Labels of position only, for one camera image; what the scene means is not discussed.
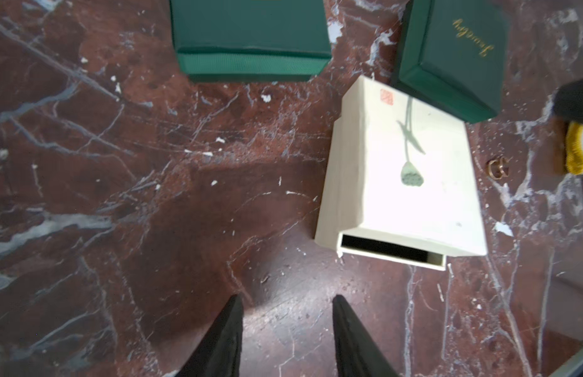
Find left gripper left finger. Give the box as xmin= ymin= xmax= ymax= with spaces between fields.
xmin=176 ymin=295 xmax=244 ymax=377

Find green jewelry box right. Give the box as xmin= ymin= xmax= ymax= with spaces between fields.
xmin=390 ymin=0 xmax=509 ymax=123

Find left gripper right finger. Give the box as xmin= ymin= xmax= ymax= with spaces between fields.
xmin=332 ymin=295 xmax=398 ymax=377

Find cream box base black insert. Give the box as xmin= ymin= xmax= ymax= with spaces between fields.
xmin=338 ymin=234 xmax=447 ymax=271

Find white work glove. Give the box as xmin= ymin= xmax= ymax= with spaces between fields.
xmin=553 ymin=79 xmax=583 ymax=177

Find green jewelry box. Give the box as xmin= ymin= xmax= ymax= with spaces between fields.
xmin=170 ymin=1 xmax=332 ymax=83
xmin=390 ymin=0 xmax=509 ymax=123

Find gold ring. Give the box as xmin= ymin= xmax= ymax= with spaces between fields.
xmin=487 ymin=157 xmax=510 ymax=180

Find cream lotus box lid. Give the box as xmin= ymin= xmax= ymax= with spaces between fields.
xmin=315 ymin=76 xmax=488 ymax=258

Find green jewelry box left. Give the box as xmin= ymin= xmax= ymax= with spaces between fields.
xmin=170 ymin=1 xmax=332 ymax=83

